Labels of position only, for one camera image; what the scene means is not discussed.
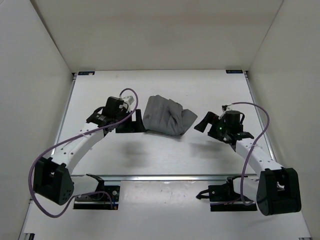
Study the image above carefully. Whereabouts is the blue left corner label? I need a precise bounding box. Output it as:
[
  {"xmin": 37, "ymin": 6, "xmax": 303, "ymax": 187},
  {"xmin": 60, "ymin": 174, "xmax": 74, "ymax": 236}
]
[{"xmin": 77, "ymin": 71, "xmax": 95, "ymax": 76}]

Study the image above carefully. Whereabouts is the blue right corner label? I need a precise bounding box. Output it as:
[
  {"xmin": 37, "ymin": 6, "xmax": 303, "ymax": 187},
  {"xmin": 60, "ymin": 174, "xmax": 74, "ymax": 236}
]
[{"xmin": 225, "ymin": 69, "xmax": 244, "ymax": 74}]

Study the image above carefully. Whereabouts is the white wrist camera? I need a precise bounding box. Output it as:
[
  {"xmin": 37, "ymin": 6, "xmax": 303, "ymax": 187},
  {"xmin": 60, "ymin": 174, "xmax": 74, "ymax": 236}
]
[
  {"xmin": 122, "ymin": 95, "xmax": 135, "ymax": 106},
  {"xmin": 219, "ymin": 104, "xmax": 232, "ymax": 119}
]

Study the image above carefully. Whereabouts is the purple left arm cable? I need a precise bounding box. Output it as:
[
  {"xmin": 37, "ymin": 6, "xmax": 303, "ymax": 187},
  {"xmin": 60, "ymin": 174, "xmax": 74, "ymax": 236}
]
[{"xmin": 28, "ymin": 87, "xmax": 139, "ymax": 218}]

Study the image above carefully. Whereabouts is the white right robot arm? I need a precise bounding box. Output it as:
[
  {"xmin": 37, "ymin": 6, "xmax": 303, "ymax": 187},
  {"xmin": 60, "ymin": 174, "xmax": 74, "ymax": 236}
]
[{"xmin": 194, "ymin": 110, "xmax": 302, "ymax": 216}]

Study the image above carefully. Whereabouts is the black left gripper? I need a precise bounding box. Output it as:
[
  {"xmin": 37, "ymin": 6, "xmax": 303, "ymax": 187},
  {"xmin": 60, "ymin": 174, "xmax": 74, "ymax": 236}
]
[{"xmin": 116, "ymin": 107, "xmax": 147, "ymax": 132}]

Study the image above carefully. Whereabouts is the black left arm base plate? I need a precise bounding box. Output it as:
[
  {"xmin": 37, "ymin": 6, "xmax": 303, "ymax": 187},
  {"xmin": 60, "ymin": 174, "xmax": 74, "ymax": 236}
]
[{"xmin": 73, "ymin": 181, "xmax": 121, "ymax": 211}]

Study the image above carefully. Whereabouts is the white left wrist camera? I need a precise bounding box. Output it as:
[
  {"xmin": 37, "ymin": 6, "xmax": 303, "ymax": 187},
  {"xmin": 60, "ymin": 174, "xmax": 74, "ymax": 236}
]
[{"xmin": 122, "ymin": 95, "xmax": 135, "ymax": 106}]

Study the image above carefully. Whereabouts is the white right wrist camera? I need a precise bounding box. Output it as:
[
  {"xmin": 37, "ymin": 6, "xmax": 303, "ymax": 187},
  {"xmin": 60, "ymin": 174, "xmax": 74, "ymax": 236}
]
[{"xmin": 219, "ymin": 104, "xmax": 232, "ymax": 119}]

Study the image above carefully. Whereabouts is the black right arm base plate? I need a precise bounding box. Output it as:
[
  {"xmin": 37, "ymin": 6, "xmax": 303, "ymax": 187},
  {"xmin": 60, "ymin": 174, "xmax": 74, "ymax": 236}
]
[{"xmin": 196, "ymin": 183, "xmax": 257, "ymax": 212}]

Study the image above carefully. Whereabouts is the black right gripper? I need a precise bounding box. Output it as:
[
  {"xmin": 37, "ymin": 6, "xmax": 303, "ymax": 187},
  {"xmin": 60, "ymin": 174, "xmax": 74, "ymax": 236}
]
[{"xmin": 194, "ymin": 112, "xmax": 230, "ymax": 142}]

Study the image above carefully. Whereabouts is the aluminium table edge rail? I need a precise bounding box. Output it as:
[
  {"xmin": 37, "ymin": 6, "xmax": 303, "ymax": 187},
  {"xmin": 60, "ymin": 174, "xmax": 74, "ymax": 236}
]
[{"xmin": 72, "ymin": 174, "xmax": 233, "ymax": 182}]

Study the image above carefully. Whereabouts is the grey pleated skirt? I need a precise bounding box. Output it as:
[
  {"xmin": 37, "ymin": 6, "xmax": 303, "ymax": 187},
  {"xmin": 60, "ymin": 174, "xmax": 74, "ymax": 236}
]
[{"xmin": 142, "ymin": 95, "xmax": 198, "ymax": 136}]

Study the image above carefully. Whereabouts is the blue corner label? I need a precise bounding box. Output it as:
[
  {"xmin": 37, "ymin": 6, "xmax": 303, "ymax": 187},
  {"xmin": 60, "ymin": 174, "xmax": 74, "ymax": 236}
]
[
  {"xmin": 77, "ymin": 71, "xmax": 95, "ymax": 76},
  {"xmin": 225, "ymin": 69, "xmax": 244, "ymax": 74}
]

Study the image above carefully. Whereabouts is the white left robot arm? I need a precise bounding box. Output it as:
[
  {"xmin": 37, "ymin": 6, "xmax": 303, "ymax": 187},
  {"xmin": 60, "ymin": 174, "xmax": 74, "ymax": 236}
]
[{"xmin": 28, "ymin": 95, "xmax": 145, "ymax": 206}]

